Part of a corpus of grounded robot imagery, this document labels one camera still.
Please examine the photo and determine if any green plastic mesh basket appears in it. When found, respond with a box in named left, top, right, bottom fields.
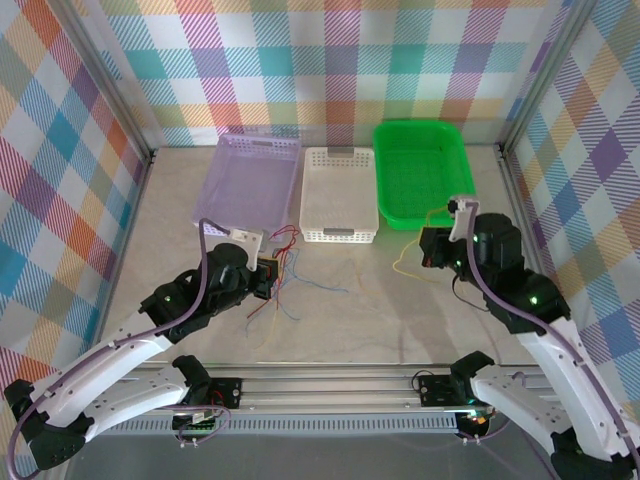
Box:
left=373, top=118, right=479, bottom=232

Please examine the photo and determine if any purple perforated plastic basket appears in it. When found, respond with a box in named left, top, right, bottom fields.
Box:
left=192, top=132, right=302, bottom=244

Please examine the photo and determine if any white perforated plastic basket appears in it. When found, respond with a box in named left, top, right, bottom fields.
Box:
left=298, top=146, right=380, bottom=245

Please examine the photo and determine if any green terminal controller board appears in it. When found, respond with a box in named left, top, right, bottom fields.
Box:
left=172, top=409, right=224, bottom=446

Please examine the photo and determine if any orange controller board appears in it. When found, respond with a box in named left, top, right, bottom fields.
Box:
left=459, top=409, right=496, bottom=441

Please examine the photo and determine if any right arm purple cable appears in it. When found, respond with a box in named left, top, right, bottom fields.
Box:
left=457, top=202, right=640, bottom=469

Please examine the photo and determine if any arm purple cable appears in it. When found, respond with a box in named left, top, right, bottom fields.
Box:
left=5, top=218, right=236, bottom=479
left=457, top=202, right=640, bottom=469

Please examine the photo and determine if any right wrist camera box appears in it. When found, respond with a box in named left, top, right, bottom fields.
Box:
left=447, top=196, right=481, bottom=244

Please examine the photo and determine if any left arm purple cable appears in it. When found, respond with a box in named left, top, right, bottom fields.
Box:
left=5, top=218, right=236, bottom=479

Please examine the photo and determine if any aluminium table side rail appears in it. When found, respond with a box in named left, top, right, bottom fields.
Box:
left=102, top=149, right=156, bottom=326
left=497, top=147, right=531, bottom=226

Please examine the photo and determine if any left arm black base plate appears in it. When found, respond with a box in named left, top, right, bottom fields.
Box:
left=207, top=377, right=244, bottom=409

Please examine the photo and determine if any aluminium mounting rail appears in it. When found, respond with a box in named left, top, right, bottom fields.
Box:
left=89, top=363, right=566, bottom=416

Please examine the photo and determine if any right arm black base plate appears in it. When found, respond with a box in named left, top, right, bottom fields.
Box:
left=417, top=374, right=471, bottom=407

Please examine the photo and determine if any grey slotted cable duct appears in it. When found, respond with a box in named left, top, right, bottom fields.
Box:
left=99, top=418, right=460, bottom=435

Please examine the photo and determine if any aluminium frame post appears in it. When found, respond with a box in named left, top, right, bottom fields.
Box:
left=497, top=0, right=599, bottom=159
left=47, top=0, right=159, bottom=164

